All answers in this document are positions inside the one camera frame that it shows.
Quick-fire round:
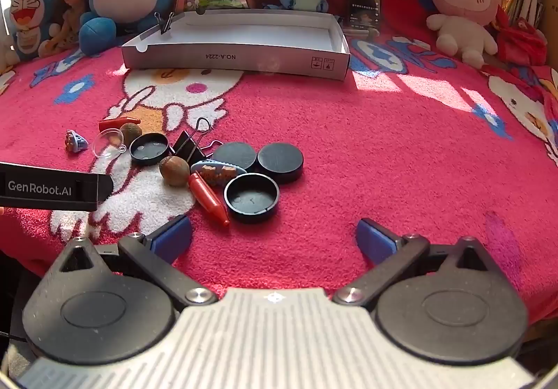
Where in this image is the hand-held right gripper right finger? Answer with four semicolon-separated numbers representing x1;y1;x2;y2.
333;218;516;307

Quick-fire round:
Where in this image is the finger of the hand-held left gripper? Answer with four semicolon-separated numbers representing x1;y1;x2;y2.
87;173;115;212

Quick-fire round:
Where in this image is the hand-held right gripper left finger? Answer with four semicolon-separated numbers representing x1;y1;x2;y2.
44;215;219;307

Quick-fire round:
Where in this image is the clear plastic half sphere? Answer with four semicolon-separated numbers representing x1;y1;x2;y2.
92;129;127;159

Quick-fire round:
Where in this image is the small blue cupcake toy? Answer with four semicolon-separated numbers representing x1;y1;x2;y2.
65;130;90;153

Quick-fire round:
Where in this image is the black round cap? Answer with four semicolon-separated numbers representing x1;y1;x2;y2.
130;133;171;167
224;173;280;223
212;142;258;174

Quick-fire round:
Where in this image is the blue hair clip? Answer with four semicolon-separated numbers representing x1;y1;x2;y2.
190;158;239;188

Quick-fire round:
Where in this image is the black binder clip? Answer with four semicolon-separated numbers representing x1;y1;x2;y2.
154;12;175;35
173;117;213;162

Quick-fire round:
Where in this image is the black round jar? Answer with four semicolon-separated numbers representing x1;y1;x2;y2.
257;143;305;185

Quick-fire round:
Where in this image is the white cardboard box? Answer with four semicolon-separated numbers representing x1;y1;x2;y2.
121;9;350;81

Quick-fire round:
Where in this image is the blue robot cat plush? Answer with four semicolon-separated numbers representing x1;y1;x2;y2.
3;0;62;62

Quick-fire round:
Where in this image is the brown haired doll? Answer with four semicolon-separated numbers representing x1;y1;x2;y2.
40;0;95;55

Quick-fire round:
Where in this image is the red cloth bag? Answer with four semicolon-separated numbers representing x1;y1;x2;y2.
496;18;549;66

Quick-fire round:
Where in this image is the pink rabbit plush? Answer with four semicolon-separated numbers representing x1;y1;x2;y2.
425;0;500;70

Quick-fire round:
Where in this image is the brown cardboard carton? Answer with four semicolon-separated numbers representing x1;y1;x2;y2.
541;0;558;33

